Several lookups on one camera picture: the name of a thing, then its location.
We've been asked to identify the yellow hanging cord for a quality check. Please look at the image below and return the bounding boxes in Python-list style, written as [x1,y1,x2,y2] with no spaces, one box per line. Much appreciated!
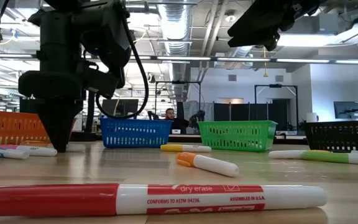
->
[262,46,269,78]

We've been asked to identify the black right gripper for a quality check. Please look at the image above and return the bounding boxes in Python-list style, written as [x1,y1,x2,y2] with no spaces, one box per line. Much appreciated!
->
[227,0,329,52]

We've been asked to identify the person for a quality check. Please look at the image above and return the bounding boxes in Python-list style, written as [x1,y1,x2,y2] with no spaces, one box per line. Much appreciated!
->
[163,108,190,134]

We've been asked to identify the thin light blue Expo marker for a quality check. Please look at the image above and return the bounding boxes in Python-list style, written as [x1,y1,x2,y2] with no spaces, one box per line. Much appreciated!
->
[0,146,30,161]

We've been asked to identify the black plastic basket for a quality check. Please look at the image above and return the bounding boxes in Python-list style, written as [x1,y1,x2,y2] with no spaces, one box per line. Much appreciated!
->
[303,120,358,153]

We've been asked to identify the silver ceiling air duct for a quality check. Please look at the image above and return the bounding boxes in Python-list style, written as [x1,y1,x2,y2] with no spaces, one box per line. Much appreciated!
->
[158,0,194,103]

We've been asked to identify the black partition panels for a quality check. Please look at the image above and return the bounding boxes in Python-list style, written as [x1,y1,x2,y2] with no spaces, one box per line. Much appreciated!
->
[213,99,291,123]

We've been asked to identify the thin yellow marker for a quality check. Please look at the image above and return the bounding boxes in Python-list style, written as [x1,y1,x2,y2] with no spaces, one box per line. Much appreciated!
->
[160,144,213,153]

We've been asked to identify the orange plastic basket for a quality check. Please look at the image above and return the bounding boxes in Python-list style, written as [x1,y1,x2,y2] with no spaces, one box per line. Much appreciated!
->
[0,109,77,147]

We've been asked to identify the white ceiling light panel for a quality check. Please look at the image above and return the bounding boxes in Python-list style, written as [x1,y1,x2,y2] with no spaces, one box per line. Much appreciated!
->
[277,20,358,47]

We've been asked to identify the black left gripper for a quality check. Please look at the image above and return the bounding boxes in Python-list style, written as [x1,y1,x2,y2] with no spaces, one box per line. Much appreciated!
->
[18,46,85,152]

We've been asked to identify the thin red dry erase marker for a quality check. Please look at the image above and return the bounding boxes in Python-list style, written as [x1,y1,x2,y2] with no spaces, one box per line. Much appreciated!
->
[0,182,329,218]

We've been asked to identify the wall mounted monitor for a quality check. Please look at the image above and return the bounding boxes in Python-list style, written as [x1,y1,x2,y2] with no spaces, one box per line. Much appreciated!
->
[333,101,358,119]

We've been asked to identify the blue plastic basket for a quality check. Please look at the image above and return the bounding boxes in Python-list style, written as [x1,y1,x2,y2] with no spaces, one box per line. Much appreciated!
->
[99,117,173,149]

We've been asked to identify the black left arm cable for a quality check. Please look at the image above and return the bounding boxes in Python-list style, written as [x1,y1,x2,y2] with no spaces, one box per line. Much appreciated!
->
[94,12,150,121]

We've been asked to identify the green plastic basket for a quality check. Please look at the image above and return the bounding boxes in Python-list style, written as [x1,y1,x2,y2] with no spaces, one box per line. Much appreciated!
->
[198,120,278,152]

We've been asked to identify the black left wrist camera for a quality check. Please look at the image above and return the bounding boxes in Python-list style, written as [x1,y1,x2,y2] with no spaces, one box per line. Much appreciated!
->
[84,58,127,99]

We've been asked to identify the black computer monitor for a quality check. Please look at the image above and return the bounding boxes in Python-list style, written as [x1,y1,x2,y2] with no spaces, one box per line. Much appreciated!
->
[101,98,139,119]

